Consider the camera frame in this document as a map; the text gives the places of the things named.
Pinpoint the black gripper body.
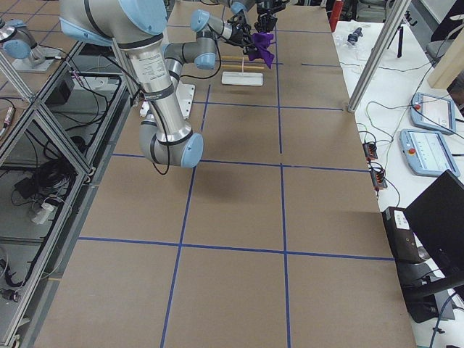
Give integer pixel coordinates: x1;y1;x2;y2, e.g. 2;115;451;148
254;0;289;31
228;20;254;49

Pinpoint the purple microfiber towel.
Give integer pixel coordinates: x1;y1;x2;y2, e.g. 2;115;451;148
247;33;275;69

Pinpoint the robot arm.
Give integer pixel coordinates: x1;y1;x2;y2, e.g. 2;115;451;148
59;1;239;168
202;0;294;33

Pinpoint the right wooden rack rod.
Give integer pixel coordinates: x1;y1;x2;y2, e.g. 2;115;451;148
221;55;250;62

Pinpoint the wooden rack rod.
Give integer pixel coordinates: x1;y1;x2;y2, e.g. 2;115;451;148
221;65;265;71
221;55;250;62

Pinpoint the left wooden rack rod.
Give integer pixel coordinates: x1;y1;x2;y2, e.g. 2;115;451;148
221;65;265;71

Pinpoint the white towel rack base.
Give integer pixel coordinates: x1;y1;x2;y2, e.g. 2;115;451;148
221;71;264;86

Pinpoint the red fire extinguisher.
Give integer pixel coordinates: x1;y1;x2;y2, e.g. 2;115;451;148
329;0;344;33

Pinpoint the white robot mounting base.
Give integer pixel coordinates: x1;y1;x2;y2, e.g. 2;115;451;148
139;81;195;120

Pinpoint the dark blue object on table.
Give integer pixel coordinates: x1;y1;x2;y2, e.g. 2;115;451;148
347;27;363;46

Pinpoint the black tripod leg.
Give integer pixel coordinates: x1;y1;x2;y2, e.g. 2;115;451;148
397;25;404;58

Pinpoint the upper orange connector block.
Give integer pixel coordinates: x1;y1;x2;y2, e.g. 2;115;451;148
362;142;378;162

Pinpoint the orange connector block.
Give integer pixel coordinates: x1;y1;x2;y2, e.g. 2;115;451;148
362;142;378;162
369;167;388;192

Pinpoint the upper teach pendant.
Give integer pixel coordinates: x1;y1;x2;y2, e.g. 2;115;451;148
410;92;456;135

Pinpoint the teach pendant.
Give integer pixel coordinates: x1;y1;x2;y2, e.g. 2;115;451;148
410;92;456;135
399;129;460;177

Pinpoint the wooden board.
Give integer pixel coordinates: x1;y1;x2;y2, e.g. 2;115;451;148
427;0;464;91

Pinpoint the lower orange connector block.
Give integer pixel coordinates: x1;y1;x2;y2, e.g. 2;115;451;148
369;167;388;192

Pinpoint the lower teach pendant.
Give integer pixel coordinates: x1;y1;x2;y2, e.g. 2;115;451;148
399;129;460;177

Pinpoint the black computer box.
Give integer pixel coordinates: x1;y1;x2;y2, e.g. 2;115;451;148
382;207;431;264

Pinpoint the black monitor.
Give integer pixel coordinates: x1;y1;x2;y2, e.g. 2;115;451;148
404;170;463;275

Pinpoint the black monitor stand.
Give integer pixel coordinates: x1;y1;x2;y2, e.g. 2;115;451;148
396;262;463;323

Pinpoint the aluminium frame post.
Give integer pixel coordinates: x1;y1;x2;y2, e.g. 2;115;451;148
347;0;411;113

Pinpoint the aluminium frame cage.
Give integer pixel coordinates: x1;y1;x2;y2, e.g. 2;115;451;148
1;43;132;347

